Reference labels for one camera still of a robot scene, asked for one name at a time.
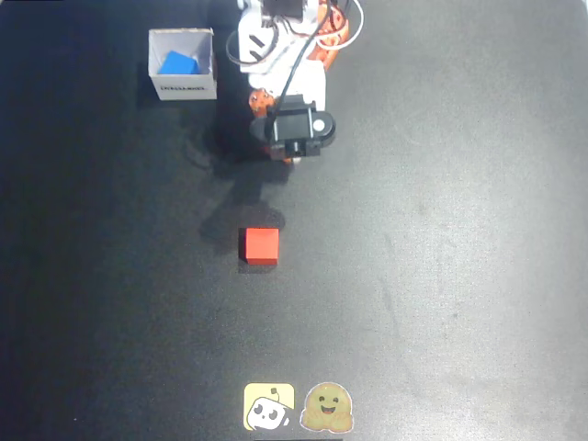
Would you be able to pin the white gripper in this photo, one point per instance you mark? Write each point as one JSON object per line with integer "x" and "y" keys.
{"x": 260, "y": 104}

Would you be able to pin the yellow robot face sticker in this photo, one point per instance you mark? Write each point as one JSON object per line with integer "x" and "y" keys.
{"x": 268, "y": 406}

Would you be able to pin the blue cube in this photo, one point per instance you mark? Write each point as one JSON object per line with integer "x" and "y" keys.
{"x": 179, "y": 64}

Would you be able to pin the hugging face emoji sticker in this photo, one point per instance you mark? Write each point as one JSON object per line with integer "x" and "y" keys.
{"x": 327, "y": 408}

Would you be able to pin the white and orange robot arm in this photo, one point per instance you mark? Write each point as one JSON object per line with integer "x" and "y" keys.
{"x": 252, "y": 37}

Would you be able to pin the white cardboard box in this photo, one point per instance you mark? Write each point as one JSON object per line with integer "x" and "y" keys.
{"x": 184, "y": 87}

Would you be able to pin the red cube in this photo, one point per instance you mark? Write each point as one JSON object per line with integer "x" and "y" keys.
{"x": 261, "y": 245}

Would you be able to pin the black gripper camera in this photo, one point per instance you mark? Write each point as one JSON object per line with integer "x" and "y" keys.
{"x": 298, "y": 126}

